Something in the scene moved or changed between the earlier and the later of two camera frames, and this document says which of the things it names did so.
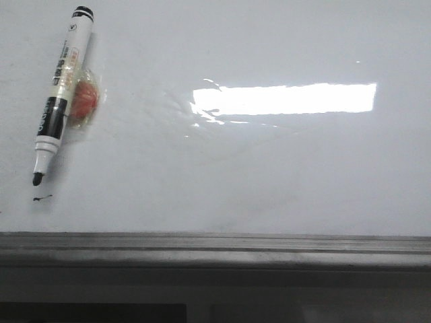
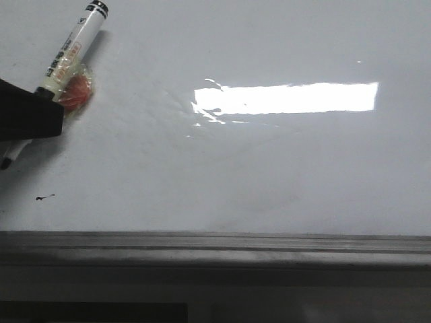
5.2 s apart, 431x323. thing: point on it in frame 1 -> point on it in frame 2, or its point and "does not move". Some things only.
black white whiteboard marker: x=54 y=115 -> x=55 y=81
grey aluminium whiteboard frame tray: x=150 y=250 does not move
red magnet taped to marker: x=85 y=101 -> x=77 y=94
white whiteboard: x=292 y=118 does not move
